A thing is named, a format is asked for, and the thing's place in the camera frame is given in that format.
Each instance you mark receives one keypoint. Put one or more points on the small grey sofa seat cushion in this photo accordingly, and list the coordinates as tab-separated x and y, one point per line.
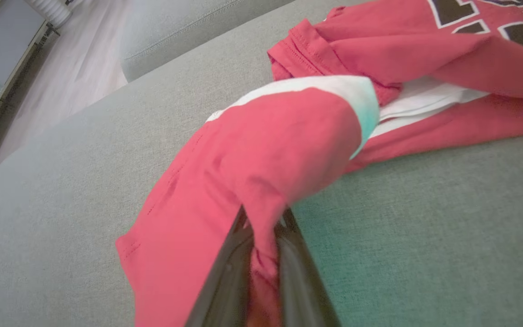
175	32

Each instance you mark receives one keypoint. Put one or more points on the large grey sofa seat cushion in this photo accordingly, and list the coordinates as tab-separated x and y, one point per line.
425	236

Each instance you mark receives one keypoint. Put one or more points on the white and teal TV cabinet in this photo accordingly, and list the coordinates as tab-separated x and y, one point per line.
2	50

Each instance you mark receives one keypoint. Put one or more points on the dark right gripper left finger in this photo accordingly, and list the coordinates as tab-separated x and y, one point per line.
220	299

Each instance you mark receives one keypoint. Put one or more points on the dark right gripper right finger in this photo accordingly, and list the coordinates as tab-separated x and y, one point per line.
302	299

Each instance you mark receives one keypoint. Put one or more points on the red shorts with white stripe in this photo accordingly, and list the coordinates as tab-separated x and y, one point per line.
252	150

